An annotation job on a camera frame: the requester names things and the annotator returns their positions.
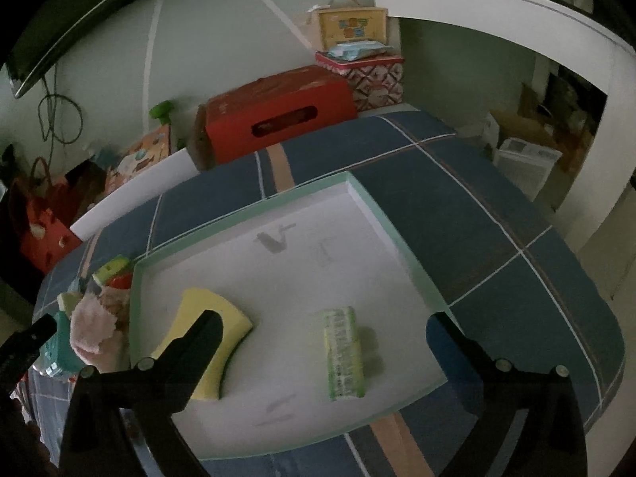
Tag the red bag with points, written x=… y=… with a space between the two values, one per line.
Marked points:
x=42 y=238

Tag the blue wipes packet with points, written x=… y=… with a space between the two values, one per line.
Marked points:
x=360 y=49

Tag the blue plaid blanket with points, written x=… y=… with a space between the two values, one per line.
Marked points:
x=472 y=218

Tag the patterned tin box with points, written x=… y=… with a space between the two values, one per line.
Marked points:
x=377 y=82

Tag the white air purifier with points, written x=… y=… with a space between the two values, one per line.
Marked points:
x=521 y=164

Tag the green tissue packet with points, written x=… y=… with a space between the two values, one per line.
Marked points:
x=340 y=353

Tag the brown cardboard boxes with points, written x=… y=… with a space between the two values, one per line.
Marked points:
x=526 y=124

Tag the white tray with green rim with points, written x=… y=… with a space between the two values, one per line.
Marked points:
x=308 y=268

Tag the yellow sponge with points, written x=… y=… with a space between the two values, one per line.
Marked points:
x=198 y=300

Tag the colourful picture box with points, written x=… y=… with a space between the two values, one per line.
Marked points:
x=141 y=159

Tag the pink fluffy cloth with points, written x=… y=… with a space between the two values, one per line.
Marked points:
x=92 y=328

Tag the white furniture frame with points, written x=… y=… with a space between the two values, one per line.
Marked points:
x=497 y=5

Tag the red cardboard box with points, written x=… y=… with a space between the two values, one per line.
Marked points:
x=278 y=104

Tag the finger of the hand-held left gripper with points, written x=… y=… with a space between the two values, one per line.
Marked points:
x=30 y=335

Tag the white board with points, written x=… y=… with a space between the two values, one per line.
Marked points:
x=144 y=181

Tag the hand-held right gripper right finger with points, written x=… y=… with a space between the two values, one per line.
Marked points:
x=439 y=345

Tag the red round cap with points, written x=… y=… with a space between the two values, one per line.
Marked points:
x=120 y=280

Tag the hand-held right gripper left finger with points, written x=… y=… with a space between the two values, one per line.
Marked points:
x=206 y=338

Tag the teal plastic packet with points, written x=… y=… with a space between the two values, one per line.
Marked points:
x=62 y=348

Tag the black flat screen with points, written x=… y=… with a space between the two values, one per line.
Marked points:
x=74 y=15

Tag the green plastic toy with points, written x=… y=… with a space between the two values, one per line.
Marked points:
x=161 y=109

